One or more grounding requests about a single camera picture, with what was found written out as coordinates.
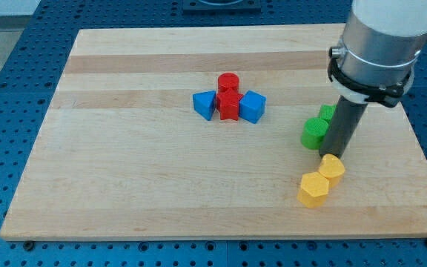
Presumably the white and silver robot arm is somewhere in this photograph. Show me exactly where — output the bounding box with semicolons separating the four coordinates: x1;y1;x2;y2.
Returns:
328;0;427;107

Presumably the blue cube block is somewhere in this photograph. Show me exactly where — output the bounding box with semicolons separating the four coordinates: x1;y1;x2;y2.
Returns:
239;90;266;124

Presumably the light wooden board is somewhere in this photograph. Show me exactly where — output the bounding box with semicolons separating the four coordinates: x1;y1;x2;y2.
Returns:
0;24;427;241

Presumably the blue triangle block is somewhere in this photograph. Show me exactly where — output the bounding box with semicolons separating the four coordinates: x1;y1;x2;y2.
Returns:
192;90;216;121

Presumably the red star block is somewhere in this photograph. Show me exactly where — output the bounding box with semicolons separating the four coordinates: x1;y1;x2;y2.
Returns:
216;90;243;121

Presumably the red cylinder block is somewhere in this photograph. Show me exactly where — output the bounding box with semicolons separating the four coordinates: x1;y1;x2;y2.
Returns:
217;72;239;93

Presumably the green cylinder block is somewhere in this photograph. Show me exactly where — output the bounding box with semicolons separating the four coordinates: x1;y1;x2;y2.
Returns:
300;117;329;150

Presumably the yellow hexagon block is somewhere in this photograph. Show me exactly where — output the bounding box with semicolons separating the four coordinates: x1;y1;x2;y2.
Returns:
297;172;329;208

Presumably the green block behind rod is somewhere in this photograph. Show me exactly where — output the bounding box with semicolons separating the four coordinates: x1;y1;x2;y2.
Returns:
317;105;337;124

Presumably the yellow heart block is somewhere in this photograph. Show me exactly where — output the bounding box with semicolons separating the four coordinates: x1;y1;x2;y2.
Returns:
318;154;345;188

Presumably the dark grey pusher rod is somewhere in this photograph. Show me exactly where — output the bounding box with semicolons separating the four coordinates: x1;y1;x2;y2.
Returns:
319;96;368;158

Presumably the black cable clamp ring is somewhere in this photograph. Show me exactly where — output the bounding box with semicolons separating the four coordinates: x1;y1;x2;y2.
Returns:
326;57;414;109

